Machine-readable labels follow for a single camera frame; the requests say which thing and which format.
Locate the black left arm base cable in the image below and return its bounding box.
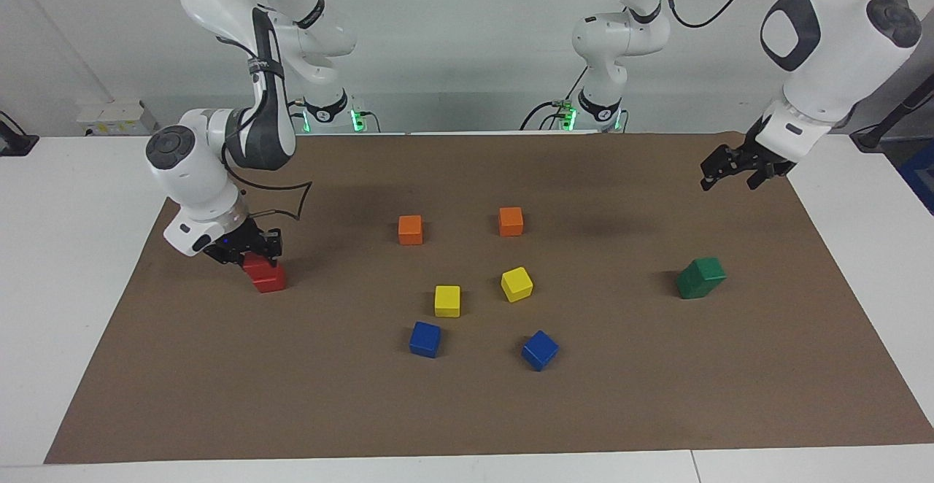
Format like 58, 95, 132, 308
520, 66, 590, 131

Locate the white power strip box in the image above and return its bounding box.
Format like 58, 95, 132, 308
77, 98, 155, 137

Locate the brown table mat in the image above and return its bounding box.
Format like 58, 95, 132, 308
44, 131, 934, 464

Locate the green wooden block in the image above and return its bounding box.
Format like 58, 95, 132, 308
692, 257, 727, 287
676, 269, 713, 300

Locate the yellow wooden block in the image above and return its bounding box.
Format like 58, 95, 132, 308
434, 285, 462, 318
501, 266, 534, 303

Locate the blue wooden block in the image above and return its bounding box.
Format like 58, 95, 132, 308
409, 321, 442, 359
521, 330, 560, 372

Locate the black clamp mount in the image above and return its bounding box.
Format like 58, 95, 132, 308
0, 109, 39, 157

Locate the black stand pole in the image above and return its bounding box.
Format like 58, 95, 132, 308
850, 73, 934, 152

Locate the blue crate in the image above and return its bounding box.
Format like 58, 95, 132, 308
896, 139, 934, 215

